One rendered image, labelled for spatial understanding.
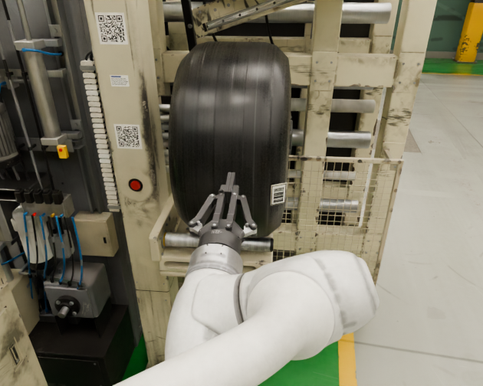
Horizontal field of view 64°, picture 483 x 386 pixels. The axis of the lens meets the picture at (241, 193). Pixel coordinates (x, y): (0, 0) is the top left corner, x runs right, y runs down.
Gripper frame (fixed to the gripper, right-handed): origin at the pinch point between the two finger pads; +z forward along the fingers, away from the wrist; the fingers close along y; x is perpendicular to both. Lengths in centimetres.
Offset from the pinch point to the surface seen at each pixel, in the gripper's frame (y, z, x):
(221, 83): 4.2, 23.5, -13.1
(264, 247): -7.0, 18.2, 36.5
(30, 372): 62, -12, 64
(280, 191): -11.0, 11.3, 9.5
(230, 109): 1.6, 18.2, -8.9
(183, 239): 18.0, 19.0, 35.3
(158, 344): 35, 17, 94
